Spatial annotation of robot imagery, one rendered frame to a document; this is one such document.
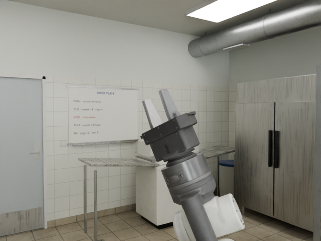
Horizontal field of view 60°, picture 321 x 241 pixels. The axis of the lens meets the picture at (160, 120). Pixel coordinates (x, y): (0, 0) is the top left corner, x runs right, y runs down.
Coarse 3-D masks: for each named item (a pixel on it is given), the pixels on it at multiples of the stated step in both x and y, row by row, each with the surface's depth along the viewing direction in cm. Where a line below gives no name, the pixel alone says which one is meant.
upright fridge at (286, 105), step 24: (240, 96) 428; (264, 96) 392; (288, 96) 362; (312, 96) 335; (240, 120) 424; (264, 120) 388; (288, 120) 357; (312, 120) 331; (240, 144) 424; (264, 144) 388; (288, 144) 358; (312, 144) 331; (240, 168) 425; (264, 168) 389; (288, 168) 358; (312, 168) 332; (240, 192) 426; (264, 192) 390; (288, 192) 359; (312, 192) 332; (288, 216) 360; (312, 216) 333
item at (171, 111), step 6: (162, 90) 53; (162, 96) 53; (168, 96) 53; (162, 102) 53; (168, 102) 53; (168, 108) 52; (174, 108) 53; (168, 114) 52; (174, 114) 52; (180, 114) 53
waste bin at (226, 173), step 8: (224, 160) 537; (232, 160) 537; (224, 168) 501; (232, 168) 494; (224, 176) 503; (232, 176) 495; (224, 184) 504; (232, 184) 496; (224, 192) 506; (232, 192) 498
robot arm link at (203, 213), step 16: (208, 176) 50; (176, 192) 50; (192, 192) 49; (208, 192) 49; (192, 208) 46; (208, 208) 49; (224, 208) 49; (192, 224) 46; (208, 224) 46; (224, 224) 48; (240, 224) 48; (192, 240) 50; (208, 240) 46
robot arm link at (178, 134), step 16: (192, 112) 51; (160, 128) 52; (176, 128) 50; (192, 128) 53; (160, 144) 53; (176, 144) 51; (192, 144) 51; (160, 160) 54; (176, 160) 51; (192, 160) 50; (176, 176) 49; (192, 176) 49
